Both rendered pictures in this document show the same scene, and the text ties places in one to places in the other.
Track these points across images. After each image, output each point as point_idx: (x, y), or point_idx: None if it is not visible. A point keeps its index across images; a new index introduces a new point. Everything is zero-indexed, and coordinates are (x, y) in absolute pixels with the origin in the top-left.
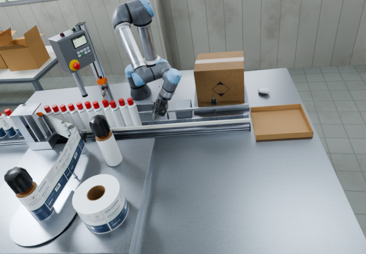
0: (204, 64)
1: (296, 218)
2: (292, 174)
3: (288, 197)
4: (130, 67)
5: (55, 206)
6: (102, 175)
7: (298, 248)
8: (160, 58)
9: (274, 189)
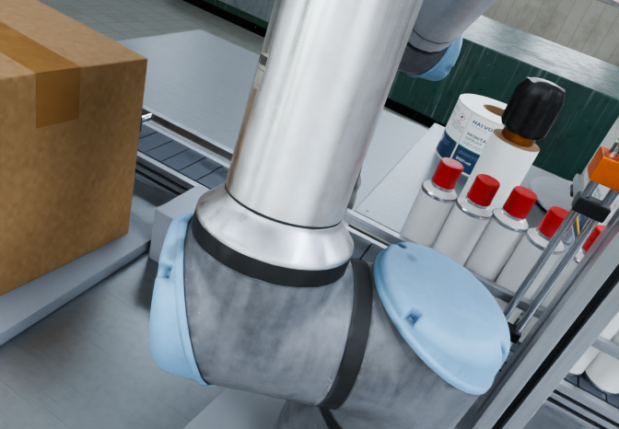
0: (50, 44)
1: (213, 62)
2: (150, 69)
3: (194, 68)
4: (464, 296)
5: None
6: (495, 121)
7: (241, 59)
8: (184, 216)
9: (200, 77)
